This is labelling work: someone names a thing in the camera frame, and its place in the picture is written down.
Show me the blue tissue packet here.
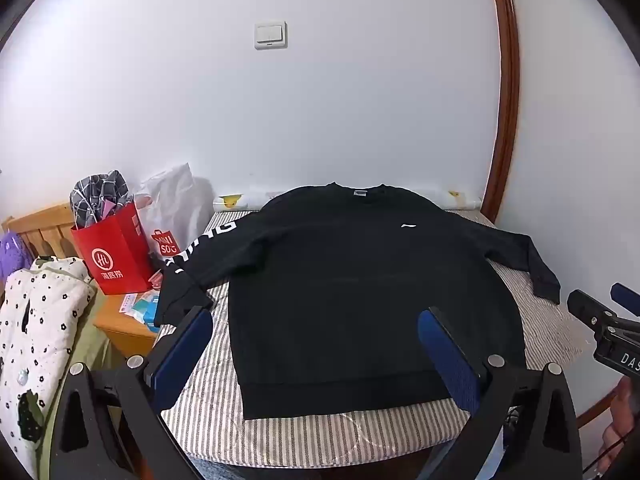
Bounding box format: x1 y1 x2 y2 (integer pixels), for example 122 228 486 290
132 296 162 329

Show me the wooden headboard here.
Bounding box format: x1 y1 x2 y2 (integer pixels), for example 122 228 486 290
0 203 78 261

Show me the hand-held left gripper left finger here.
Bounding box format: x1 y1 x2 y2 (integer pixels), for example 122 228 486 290
50 305 216 480

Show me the black sweatshirt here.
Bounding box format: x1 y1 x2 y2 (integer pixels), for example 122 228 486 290
155 182 562 421

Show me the grey plaid cloth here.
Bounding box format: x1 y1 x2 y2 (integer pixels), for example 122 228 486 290
70 170 132 231

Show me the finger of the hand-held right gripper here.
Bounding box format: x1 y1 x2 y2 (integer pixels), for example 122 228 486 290
566 288 618 328
610 282 640 317

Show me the red paper bag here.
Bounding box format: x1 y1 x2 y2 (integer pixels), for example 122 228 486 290
70 202 155 296

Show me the purple fluffy item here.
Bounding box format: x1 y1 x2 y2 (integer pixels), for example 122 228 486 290
0 232 31 286

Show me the brown wooden door frame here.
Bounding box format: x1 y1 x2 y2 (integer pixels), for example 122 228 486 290
480 0 521 223

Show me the person's right hand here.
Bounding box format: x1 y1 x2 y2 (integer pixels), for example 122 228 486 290
601 375 640 463

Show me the wooden nightstand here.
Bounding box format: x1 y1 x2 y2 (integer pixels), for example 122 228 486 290
94 291 162 361

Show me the striped bed mattress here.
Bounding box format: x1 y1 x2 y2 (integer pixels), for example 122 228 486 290
160 207 601 461

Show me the green cloth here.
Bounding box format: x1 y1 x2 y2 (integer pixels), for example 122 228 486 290
30 280 112 480

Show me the black cord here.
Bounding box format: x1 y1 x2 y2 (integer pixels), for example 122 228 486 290
582 435 632 480

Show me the white light switch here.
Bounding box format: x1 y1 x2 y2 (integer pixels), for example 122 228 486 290
254 21 290 51

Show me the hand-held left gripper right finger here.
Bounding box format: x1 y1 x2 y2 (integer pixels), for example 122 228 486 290
417 306 583 480

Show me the white plastic shopping bag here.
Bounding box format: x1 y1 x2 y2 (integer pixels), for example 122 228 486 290
134 162 216 261

